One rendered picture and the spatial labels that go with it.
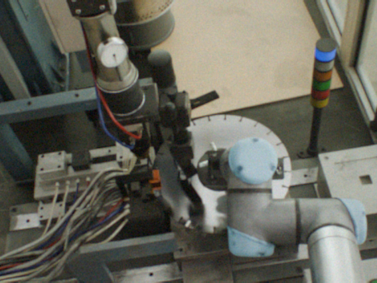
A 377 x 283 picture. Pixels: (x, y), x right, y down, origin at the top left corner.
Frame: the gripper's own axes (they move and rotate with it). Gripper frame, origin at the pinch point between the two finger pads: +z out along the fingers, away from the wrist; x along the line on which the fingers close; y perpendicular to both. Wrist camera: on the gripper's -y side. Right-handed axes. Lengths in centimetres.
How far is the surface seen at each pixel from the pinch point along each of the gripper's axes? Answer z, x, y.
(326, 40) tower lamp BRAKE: -8.5, -28.4, -20.0
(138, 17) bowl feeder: 42, -51, 22
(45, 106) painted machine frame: 13.0, -16.8, 43.9
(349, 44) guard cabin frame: 28, -39, -41
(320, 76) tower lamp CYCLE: -3.1, -21.6, -20.3
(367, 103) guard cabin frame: 25, -21, -44
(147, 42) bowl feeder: 55, -47, 19
